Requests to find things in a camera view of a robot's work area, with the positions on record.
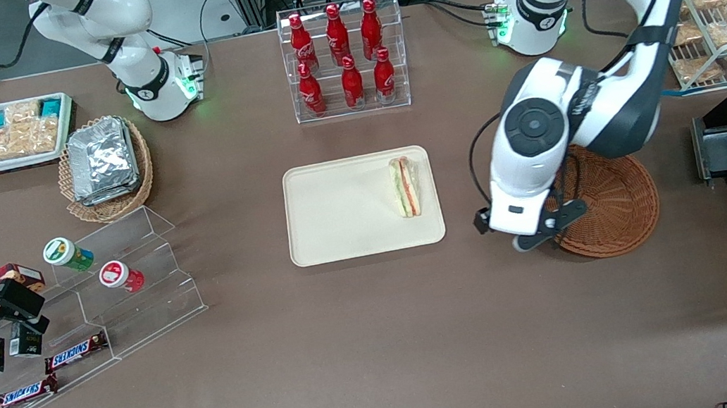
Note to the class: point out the triangle sandwich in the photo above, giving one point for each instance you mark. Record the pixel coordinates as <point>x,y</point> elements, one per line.
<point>405,187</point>

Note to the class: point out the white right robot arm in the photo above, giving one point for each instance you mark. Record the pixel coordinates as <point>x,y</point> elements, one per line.
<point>137,58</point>

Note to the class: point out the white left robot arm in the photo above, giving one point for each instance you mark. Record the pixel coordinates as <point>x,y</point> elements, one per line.
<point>529,166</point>

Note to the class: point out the empty brown wicker basket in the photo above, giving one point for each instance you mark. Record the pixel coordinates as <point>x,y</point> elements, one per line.
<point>619,203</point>

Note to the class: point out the brown wicker basket with foil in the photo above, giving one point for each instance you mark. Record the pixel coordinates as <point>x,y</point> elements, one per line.
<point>112,209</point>

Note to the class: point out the cream rectangular tray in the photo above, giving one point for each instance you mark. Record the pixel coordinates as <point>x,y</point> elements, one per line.
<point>342,207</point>

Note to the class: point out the dark red chocolate box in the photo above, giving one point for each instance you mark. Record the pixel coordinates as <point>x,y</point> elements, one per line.
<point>17,272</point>

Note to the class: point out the Snickers chocolate bar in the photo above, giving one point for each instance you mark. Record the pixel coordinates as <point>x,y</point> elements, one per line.
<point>75,353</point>
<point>22,396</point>

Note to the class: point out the green can with white lid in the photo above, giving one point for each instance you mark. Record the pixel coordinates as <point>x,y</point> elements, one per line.
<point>66,254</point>

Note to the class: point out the red can with white lid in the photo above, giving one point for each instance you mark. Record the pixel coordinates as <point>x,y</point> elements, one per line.
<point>120,276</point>

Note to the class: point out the clear acrylic stepped stand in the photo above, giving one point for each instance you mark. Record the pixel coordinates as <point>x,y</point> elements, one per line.
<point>148,291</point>

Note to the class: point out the grey metal appliance chute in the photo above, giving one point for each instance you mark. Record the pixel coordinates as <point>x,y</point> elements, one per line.
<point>718,147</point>

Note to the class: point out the silver foil packet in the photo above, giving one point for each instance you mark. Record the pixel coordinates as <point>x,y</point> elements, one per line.
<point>100,155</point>
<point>117,194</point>

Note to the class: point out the brown table cover mat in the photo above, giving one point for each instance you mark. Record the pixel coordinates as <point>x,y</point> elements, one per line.
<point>383,343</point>

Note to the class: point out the red cola bottle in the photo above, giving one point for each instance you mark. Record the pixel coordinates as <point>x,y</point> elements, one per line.
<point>303,45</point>
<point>337,37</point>
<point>312,94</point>
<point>384,78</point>
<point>353,86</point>
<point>371,31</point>

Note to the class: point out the clear acrylic bottle rack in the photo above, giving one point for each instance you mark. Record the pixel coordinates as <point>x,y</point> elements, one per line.
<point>329,113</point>

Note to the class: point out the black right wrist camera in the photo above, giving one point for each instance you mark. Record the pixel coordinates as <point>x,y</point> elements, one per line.
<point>17,299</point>

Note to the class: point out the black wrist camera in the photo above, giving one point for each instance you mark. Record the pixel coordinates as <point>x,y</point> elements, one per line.
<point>482,221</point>
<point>17,299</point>

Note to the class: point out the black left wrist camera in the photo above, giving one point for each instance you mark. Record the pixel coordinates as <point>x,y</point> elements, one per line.
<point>482,221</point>

